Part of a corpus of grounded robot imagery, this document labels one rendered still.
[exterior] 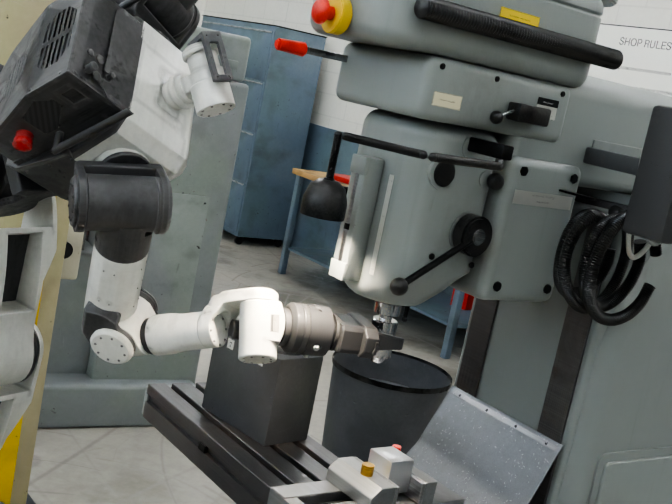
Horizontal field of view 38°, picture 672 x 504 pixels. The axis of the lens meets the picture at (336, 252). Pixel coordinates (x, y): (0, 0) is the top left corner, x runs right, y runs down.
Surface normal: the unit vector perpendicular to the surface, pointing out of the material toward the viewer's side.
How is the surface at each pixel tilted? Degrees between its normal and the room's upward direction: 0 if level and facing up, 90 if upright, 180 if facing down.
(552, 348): 90
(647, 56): 90
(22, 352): 81
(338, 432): 94
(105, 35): 58
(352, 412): 94
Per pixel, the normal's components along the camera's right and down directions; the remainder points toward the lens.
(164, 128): 0.81, -0.29
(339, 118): -0.80, -0.06
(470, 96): 0.57, 0.26
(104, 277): -0.23, 0.61
